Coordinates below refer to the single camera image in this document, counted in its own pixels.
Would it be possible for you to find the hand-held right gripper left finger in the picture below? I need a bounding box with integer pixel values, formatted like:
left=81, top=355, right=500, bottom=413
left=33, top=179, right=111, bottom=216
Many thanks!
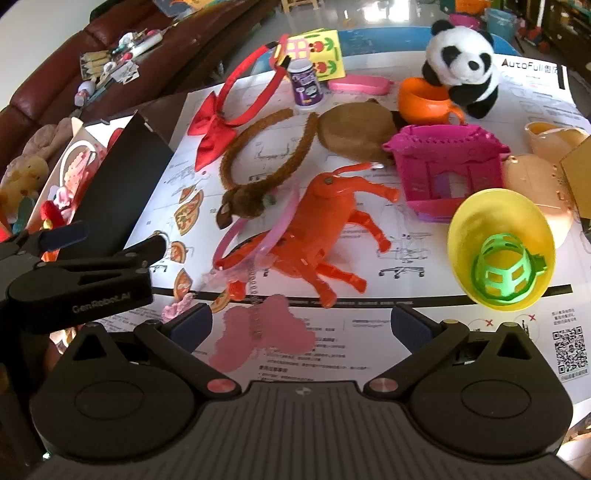
left=69, top=302, right=243, bottom=400

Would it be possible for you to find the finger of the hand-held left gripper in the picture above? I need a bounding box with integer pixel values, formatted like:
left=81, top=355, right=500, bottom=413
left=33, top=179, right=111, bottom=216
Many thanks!
left=36, top=233, right=167, bottom=278
left=0, top=220, right=89, bottom=265

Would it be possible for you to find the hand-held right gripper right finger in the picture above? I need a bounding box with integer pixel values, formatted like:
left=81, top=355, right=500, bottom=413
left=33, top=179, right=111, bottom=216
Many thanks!
left=365, top=304, right=532, bottom=400

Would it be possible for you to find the pink bow headband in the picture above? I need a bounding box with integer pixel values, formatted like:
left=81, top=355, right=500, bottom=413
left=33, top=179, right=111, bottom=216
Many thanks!
left=161, top=178, right=319, bottom=372

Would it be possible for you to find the cardboard storage box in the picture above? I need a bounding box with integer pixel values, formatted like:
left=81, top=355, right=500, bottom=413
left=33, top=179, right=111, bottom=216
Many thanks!
left=25, top=110, right=176, bottom=245

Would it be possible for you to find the brown plush toy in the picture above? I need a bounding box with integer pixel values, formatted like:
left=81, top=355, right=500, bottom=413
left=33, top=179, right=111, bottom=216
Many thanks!
left=215, top=108, right=319, bottom=230

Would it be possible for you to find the orange toy horse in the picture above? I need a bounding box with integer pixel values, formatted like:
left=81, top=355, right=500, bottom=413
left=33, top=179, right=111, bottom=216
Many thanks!
left=215, top=161, right=400, bottom=309

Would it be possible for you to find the pink toy house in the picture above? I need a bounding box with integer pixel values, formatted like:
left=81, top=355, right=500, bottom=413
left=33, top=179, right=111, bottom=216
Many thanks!
left=382, top=124, right=511, bottom=224

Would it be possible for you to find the brown plush hat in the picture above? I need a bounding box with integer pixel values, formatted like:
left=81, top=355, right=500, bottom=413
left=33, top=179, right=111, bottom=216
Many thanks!
left=318, top=99, right=402, bottom=164

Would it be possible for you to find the orange plastic cup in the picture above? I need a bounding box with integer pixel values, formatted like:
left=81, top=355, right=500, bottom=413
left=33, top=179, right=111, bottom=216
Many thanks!
left=398, top=77, right=466, bottom=126

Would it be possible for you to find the yellow duck plush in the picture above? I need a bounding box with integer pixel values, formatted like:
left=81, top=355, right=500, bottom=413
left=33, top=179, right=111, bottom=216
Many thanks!
left=0, top=154, right=49, bottom=213

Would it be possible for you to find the green plastic cage toy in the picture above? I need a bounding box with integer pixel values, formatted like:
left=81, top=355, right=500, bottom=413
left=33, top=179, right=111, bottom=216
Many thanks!
left=471, top=233, right=548, bottom=306

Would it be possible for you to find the red bow headband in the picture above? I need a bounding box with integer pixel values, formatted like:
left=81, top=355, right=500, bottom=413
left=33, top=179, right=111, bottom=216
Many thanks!
left=187, top=39, right=296, bottom=171

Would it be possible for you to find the yellow plastic bowl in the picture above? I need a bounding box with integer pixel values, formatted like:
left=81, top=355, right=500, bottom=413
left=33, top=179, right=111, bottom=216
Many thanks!
left=447, top=189, right=556, bottom=311

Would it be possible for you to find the brown leather sofa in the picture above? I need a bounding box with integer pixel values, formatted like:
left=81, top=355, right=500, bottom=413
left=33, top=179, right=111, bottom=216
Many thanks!
left=0, top=0, right=278, bottom=185

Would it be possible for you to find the white card sheet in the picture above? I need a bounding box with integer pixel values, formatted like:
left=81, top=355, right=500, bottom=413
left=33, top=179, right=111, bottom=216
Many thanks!
left=104, top=60, right=139, bottom=86

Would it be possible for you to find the yellow packet toy set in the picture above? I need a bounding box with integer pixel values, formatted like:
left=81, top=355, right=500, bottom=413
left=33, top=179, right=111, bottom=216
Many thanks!
left=81, top=51, right=114, bottom=79

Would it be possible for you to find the peach plastic shell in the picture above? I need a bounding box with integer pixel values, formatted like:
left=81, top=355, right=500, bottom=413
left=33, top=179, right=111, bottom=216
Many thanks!
left=501, top=154, right=575, bottom=250
left=525, top=121, right=591, bottom=160

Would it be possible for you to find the white toy tray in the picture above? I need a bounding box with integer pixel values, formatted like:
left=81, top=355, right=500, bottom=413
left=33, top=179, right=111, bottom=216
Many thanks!
left=115, top=28, right=164, bottom=58

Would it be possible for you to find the brown cardboard piece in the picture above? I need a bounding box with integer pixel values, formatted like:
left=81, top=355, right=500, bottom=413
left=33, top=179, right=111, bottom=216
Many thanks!
left=558, top=134, right=591, bottom=232

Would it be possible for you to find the purple white bottle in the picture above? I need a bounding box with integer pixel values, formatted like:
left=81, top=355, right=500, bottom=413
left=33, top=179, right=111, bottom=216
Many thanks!
left=287, top=58, right=324, bottom=112

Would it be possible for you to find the pink plastic case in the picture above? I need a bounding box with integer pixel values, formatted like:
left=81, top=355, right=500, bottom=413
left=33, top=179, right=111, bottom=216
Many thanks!
left=328, top=74, right=395, bottom=95

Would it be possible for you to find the panda plush toy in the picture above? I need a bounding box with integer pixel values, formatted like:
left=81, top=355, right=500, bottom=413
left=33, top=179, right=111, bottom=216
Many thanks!
left=421, top=19, right=502, bottom=120

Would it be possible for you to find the colourful foam house box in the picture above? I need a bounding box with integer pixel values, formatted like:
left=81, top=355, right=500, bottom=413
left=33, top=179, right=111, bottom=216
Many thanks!
left=272, top=28, right=347, bottom=83

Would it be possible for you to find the wooden chair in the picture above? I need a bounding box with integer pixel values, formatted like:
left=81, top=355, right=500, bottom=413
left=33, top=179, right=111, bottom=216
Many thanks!
left=281, top=0, right=324, bottom=14

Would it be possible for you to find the blue floor mat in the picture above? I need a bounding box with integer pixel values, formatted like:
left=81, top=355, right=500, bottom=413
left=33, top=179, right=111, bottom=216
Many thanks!
left=256, top=27, right=520, bottom=77

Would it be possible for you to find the pink bucket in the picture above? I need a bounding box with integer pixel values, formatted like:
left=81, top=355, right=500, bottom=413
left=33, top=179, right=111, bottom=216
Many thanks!
left=449, top=14, right=483, bottom=31

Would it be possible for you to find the blue bucket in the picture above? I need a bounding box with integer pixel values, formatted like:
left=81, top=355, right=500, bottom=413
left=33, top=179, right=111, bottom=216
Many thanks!
left=482, top=8, right=518, bottom=43

